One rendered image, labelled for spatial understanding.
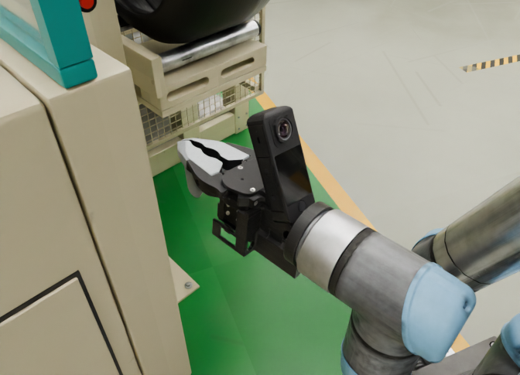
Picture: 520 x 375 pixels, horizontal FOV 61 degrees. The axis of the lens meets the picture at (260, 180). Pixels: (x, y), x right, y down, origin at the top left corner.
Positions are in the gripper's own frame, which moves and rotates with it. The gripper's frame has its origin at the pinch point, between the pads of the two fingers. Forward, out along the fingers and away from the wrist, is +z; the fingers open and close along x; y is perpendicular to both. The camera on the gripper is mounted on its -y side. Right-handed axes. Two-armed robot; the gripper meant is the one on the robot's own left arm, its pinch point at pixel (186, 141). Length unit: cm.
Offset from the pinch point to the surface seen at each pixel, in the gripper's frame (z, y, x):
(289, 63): 135, 79, 207
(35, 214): -15.0, -11.1, -23.9
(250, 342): 16, 102, 42
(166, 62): 45, 11, 32
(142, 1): 73, 6, 46
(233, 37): 43, 8, 53
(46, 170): -15.1, -13.7, -22.8
